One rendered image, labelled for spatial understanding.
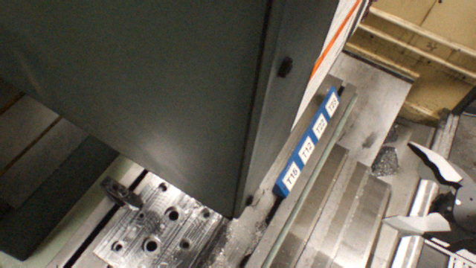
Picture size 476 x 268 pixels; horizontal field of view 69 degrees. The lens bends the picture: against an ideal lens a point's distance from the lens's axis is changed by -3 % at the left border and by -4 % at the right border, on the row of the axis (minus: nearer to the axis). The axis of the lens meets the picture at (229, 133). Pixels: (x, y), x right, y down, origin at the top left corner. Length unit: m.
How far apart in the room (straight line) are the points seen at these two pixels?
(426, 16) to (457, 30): 0.11
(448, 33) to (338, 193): 0.69
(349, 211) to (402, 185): 0.31
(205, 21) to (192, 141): 0.12
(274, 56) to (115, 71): 0.13
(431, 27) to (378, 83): 0.30
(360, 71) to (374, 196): 0.53
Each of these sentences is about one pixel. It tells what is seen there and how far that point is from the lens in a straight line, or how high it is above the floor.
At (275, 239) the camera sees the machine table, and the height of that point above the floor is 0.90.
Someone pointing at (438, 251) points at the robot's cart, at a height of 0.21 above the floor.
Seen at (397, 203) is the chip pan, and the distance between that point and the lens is 1.52.
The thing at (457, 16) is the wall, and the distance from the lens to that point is 1.45.
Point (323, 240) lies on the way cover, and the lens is 1.26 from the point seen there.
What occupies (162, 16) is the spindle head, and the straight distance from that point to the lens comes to 0.18.
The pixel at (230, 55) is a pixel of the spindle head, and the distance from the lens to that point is 0.17.
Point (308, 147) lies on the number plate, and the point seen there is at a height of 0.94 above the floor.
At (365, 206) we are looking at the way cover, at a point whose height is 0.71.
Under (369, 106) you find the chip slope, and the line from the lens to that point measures 1.57.
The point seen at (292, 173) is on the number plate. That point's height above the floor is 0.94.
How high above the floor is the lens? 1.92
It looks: 57 degrees down
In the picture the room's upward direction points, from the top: 6 degrees clockwise
